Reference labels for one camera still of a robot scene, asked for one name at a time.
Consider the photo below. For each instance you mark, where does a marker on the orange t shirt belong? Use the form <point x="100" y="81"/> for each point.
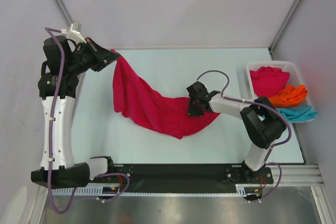
<point x="290" y="96"/>

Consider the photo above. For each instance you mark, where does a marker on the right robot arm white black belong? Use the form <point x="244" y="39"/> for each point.
<point x="262" y="122"/>

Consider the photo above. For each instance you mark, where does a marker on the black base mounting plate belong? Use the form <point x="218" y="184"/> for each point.
<point x="188" y="178"/>

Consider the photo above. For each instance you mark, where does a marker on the white slotted cable duct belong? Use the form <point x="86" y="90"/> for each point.
<point x="112" y="190"/>

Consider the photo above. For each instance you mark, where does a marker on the magenta red t shirt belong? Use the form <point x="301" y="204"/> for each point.
<point x="135" y="99"/>
<point x="268" y="81"/>

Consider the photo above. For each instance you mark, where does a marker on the teal t shirt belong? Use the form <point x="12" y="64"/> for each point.
<point x="298" y="114"/>

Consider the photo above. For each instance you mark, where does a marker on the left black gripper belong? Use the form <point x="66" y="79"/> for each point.
<point x="102" y="55"/>

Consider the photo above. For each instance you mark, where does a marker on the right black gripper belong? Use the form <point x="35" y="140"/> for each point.
<point x="191" y="111"/>

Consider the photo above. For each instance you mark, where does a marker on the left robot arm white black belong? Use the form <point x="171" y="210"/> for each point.
<point x="57" y="167"/>

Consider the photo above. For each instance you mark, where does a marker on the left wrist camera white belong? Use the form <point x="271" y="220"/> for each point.
<point x="73" y="33"/>

